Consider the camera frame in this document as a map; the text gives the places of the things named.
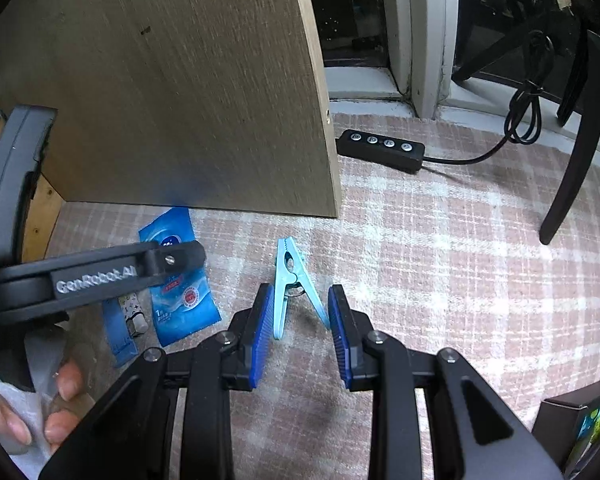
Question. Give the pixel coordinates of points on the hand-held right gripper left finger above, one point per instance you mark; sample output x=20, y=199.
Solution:
x=260, y=335

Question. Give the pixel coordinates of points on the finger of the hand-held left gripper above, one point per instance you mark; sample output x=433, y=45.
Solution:
x=175, y=262

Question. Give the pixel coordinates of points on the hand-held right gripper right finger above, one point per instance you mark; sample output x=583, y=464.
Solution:
x=340, y=340

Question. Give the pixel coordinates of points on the light blue clothespin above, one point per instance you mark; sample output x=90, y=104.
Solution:
x=286, y=280

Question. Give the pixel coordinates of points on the black storage box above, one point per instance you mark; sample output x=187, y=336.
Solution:
x=555, y=415

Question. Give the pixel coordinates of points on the person's left hand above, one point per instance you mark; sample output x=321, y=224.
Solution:
x=70, y=382

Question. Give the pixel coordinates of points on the blue wet wipe packet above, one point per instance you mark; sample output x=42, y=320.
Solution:
x=180, y=310

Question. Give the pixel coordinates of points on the white patterned lip balm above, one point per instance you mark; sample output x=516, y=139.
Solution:
x=132, y=312

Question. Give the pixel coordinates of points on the blue strip packet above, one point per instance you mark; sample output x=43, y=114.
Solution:
x=117, y=335

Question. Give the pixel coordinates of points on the plaid floor mat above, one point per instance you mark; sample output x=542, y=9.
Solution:
x=430, y=260

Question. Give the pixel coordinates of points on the wooden cabinet panel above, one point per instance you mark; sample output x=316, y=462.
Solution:
x=180, y=85

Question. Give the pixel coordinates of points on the white cloth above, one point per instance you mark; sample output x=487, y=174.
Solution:
x=0, y=385

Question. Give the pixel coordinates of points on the black tripod stand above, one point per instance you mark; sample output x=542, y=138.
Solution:
x=570, y=175

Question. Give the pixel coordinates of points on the white window frame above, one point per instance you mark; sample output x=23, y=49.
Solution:
x=430, y=35

